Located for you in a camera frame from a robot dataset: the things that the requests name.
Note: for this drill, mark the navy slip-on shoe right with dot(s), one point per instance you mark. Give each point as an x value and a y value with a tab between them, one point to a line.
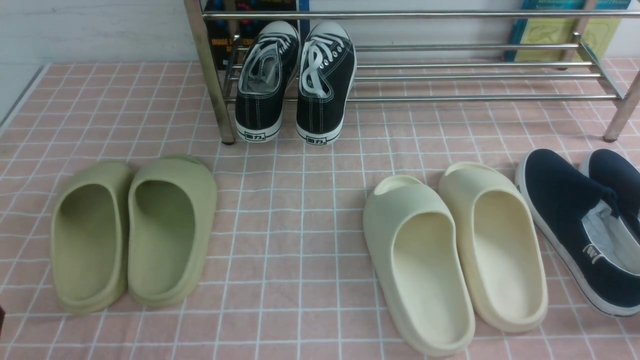
611	170

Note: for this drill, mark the navy slip-on shoe left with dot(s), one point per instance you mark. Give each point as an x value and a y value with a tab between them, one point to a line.
582	221

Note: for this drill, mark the cream slide sandal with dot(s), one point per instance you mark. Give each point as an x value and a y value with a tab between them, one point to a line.
497	245
411	236

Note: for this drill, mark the cream slide sandal right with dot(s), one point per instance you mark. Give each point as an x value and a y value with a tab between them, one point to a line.
497	245

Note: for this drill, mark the black canvas sneaker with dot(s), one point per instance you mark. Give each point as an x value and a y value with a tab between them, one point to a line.
328	66
269	65

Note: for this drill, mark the green slide sandal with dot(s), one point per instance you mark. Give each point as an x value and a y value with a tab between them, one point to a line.
89	236
171	203

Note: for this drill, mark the teal and yellow book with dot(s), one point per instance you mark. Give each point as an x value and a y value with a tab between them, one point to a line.
598	33

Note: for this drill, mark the green slide sandal left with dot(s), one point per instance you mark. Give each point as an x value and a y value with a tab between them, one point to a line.
89	236

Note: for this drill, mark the green slide sandal right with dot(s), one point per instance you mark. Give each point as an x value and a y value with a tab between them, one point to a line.
171	203

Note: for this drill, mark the black image processing book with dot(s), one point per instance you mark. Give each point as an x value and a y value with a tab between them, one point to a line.
221	36

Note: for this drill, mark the metal shoe rack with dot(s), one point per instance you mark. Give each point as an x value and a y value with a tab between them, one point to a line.
625	103

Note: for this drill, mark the cream slide sandal left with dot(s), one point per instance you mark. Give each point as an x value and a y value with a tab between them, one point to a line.
411	236

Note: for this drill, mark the navy slip-on shoe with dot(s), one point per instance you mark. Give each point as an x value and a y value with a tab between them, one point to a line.
582	221
611	170

